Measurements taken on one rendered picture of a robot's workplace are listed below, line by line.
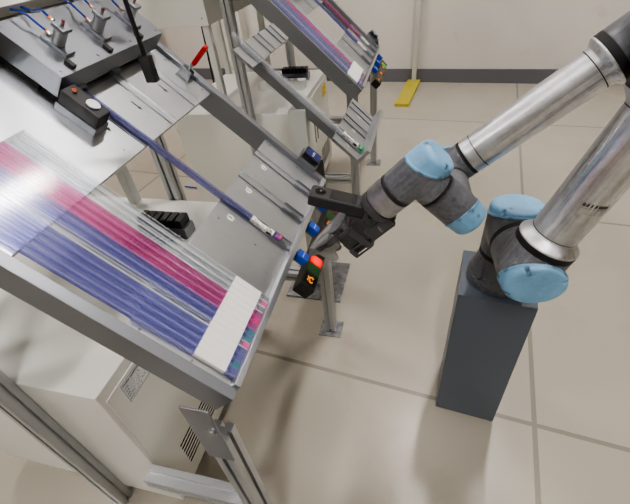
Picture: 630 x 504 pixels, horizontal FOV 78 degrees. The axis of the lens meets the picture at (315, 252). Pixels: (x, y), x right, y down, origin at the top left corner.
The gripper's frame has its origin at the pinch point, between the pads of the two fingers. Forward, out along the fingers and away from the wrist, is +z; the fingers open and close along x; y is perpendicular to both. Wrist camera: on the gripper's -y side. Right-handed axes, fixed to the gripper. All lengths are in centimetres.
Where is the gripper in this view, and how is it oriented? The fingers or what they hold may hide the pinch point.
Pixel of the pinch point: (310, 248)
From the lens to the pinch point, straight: 89.0
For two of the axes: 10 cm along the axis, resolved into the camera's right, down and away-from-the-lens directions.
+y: 7.7, 5.8, 2.7
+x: 2.3, -6.4, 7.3
